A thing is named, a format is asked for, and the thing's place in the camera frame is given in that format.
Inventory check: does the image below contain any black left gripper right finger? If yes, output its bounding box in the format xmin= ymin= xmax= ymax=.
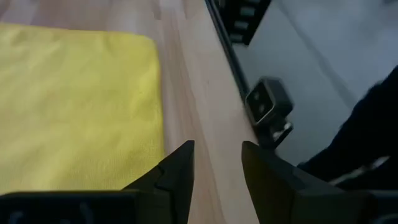
xmin=241 ymin=141 xmax=371 ymax=224

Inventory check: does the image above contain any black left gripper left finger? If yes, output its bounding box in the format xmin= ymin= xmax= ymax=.
xmin=123 ymin=139 xmax=196 ymax=224

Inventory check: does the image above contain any yellow microfiber towel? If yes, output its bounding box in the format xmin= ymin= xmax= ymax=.
xmin=0 ymin=23 xmax=165 ymax=195

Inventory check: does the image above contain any black table-level webcam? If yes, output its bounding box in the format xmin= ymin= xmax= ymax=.
xmin=244 ymin=77 xmax=295 ymax=150

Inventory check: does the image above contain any person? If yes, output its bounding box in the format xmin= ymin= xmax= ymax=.
xmin=297 ymin=65 xmax=398 ymax=191

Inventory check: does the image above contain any black table edge rail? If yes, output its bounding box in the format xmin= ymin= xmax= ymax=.
xmin=204 ymin=0 xmax=259 ymax=138

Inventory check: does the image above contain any black slotted frame leg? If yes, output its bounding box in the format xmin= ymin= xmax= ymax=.
xmin=214 ymin=0 xmax=272 ymax=46

